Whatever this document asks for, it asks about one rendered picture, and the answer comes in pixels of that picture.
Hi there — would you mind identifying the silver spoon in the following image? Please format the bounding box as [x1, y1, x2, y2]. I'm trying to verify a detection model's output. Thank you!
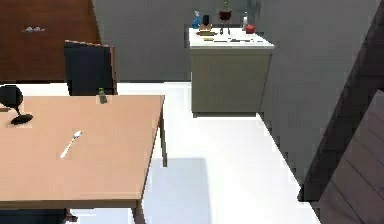
[59, 130, 83, 160]

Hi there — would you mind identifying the dark blue chair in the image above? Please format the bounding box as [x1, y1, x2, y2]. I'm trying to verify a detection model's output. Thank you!
[0, 208, 79, 224]

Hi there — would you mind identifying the light brown wooden table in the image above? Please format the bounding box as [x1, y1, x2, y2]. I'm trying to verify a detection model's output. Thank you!
[0, 94, 169, 224]

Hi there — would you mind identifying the grey green kitchen cabinet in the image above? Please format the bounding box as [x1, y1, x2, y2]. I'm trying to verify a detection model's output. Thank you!
[188, 27, 276, 118]

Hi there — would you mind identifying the black wine glass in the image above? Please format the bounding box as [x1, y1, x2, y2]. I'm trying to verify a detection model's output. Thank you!
[0, 84, 34, 126]

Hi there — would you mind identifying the grey green pepper shaker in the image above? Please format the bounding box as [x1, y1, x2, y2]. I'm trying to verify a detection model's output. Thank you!
[98, 87, 109, 105]

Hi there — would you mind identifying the brown wooden door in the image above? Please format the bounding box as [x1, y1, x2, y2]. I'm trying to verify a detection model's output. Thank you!
[0, 0, 102, 84]

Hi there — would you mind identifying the black chair with brown frame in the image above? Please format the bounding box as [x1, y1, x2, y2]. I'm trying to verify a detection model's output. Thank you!
[63, 39, 119, 97]

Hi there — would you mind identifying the potted plant in red pot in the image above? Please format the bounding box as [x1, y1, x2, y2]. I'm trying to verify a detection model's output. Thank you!
[218, 0, 233, 36]

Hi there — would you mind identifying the blue spray bottle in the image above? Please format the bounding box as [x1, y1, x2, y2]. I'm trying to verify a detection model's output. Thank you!
[191, 10, 203, 30]

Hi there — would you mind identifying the silver knife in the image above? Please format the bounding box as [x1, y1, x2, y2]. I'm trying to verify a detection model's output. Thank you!
[213, 37, 264, 44]

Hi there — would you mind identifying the silver door handle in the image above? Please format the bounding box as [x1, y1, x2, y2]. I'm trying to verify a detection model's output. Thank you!
[22, 25, 46, 33]

